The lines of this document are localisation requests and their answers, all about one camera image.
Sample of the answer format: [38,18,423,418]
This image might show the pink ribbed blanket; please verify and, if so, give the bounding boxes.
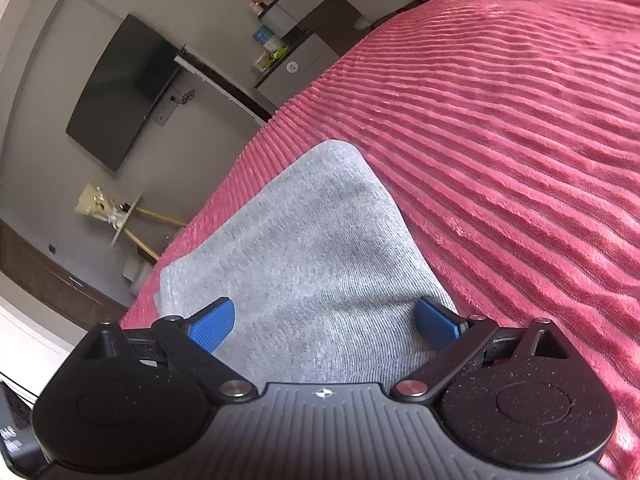
[120,0,640,480]

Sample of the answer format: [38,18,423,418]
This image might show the wall outlet with cables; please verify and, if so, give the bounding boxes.
[151,87,197,126]

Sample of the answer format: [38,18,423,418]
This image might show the brown wooden door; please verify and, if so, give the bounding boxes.
[0,220,132,332]

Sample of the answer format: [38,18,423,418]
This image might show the gold-legged side table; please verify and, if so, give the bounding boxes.
[100,191,189,264]

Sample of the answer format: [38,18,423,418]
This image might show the black wall television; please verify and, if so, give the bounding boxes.
[66,14,181,173]

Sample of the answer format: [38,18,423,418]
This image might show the green items on cabinet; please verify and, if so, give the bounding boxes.
[252,25,291,72]

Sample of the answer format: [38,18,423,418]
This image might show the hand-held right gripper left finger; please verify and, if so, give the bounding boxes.
[80,296,257,402]

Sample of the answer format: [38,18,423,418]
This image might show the white wall shelf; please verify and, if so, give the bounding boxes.
[173,44,269,126]

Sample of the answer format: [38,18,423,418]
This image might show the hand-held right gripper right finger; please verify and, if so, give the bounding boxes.
[390,296,571,405]

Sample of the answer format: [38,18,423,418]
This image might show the gold vase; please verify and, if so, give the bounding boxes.
[74,182,127,227]

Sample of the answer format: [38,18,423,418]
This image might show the grey pants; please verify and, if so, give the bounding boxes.
[154,140,460,386]

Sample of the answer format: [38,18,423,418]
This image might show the large white cylindrical bin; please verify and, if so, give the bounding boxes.
[122,252,154,297]

